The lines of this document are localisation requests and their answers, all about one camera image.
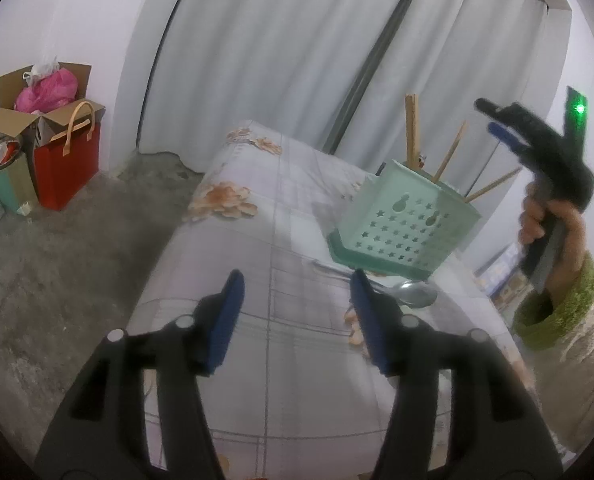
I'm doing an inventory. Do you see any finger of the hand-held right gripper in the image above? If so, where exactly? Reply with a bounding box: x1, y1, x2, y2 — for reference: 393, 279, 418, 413
487, 121, 534, 159
475, 98, 548, 147

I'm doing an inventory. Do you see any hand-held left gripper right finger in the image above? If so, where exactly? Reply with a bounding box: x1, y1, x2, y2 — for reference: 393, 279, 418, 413
349, 268, 565, 480

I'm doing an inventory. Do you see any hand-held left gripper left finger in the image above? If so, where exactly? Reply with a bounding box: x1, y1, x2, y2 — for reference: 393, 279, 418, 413
34, 269, 246, 480

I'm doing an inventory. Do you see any single wooden chopstick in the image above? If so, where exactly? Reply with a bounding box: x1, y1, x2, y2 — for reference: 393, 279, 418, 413
464, 167, 523, 205
412, 92, 424, 171
404, 94, 418, 171
432, 120, 470, 184

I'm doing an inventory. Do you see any metal spoon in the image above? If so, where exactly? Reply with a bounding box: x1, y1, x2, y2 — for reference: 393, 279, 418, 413
312, 259, 438, 309

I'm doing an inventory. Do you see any mint green utensil basket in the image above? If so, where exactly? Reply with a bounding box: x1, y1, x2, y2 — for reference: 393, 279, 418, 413
327, 159, 482, 281

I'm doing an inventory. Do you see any person's right forearm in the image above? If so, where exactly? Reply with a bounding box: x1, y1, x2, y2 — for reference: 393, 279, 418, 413
512, 255, 594, 456

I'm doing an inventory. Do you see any person's right hand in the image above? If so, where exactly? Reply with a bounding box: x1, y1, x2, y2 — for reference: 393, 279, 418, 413
519, 182, 586, 302

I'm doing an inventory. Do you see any white curtain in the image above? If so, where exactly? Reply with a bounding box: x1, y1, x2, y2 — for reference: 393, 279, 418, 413
137, 0, 424, 183
327, 0, 574, 211

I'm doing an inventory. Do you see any red tote bag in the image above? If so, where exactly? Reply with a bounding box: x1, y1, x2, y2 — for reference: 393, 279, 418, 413
33, 101, 102, 211

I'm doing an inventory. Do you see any teal paper bag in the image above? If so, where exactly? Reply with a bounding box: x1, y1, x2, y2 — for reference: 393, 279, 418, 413
0, 135, 40, 216

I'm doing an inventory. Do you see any pink plastic bag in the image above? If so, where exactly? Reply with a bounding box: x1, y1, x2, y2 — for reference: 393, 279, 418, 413
16, 70, 78, 114

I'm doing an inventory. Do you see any brown cardboard box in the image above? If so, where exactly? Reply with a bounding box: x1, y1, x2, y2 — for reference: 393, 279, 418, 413
0, 62, 106, 147

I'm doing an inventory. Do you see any white plastic bag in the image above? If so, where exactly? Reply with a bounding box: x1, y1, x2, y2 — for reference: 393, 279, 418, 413
24, 59, 60, 86

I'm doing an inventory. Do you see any leaning picture frame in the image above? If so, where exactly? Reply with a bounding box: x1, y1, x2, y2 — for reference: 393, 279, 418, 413
474, 242, 528, 308

